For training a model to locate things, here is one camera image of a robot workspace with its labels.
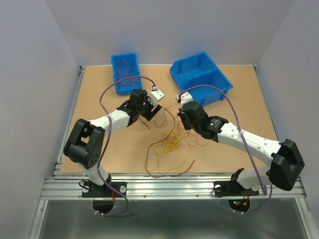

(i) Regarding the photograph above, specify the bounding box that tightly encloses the red yellow wire bundle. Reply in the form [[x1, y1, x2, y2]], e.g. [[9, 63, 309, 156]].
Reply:
[[144, 104, 210, 178]]

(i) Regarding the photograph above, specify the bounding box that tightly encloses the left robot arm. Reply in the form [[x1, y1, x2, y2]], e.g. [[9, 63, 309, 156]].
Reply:
[[63, 87, 164, 196]]

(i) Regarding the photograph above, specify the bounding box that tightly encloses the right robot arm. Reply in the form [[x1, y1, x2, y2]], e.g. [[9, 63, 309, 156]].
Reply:
[[177, 101, 305, 194]]

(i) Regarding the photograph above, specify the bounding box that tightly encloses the small blue bin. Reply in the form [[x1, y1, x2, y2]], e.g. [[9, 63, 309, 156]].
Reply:
[[111, 52, 143, 96]]

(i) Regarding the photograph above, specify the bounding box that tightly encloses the large blue divided bin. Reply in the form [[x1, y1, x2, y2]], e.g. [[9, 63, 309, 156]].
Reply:
[[169, 52, 233, 107]]

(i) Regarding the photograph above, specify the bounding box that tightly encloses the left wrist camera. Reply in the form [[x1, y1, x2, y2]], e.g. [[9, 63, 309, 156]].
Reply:
[[148, 90, 165, 105]]

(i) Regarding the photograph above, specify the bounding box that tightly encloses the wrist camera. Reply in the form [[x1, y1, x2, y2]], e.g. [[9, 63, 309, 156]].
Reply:
[[148, 90, 165, 105], [176, 92, 193, 107]]

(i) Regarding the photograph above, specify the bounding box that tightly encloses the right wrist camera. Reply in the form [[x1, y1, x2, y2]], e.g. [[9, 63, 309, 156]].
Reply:
[[176, 92, 193, 107]]

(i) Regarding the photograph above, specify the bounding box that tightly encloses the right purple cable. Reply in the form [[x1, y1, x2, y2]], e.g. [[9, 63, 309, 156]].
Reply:
[[178, 84, 274, 216]]

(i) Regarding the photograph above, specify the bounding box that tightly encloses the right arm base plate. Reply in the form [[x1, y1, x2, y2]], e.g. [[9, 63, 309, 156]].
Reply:
[[212, 181, 259, 198]]

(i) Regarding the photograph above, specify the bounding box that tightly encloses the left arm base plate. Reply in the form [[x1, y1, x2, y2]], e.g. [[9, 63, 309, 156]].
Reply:
[[79, 180, 127, 198]]

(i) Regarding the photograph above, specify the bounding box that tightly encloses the aluminium rail frame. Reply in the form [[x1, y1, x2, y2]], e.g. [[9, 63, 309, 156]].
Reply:
[[28, 65, 312, 239]]

